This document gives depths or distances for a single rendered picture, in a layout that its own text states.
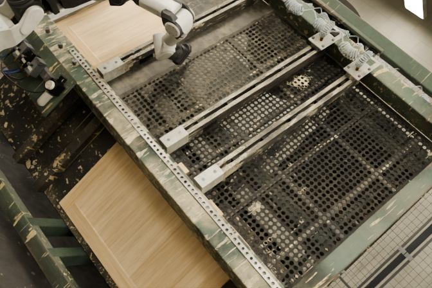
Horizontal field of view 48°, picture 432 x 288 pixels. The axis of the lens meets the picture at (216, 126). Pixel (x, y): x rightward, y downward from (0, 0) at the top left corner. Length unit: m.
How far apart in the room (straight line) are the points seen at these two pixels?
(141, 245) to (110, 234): 0.18
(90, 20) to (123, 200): 1.01
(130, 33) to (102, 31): 0.15
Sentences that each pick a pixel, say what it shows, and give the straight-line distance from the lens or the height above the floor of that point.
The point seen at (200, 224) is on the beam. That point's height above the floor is 0.82.
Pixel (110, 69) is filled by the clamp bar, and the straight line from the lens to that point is 2.48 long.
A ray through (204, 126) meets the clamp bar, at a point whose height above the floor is 1.10.
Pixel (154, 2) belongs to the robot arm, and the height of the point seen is 1.35.
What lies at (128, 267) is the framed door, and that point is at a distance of 2.47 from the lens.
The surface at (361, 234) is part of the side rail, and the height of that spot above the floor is 1.26.
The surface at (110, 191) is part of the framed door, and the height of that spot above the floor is 0.51.
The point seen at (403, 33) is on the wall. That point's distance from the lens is 7.61.
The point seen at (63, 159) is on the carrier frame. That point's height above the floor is 0.43.
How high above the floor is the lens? 1.34
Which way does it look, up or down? 5 degrees down
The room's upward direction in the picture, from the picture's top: 44 degrees clockwise
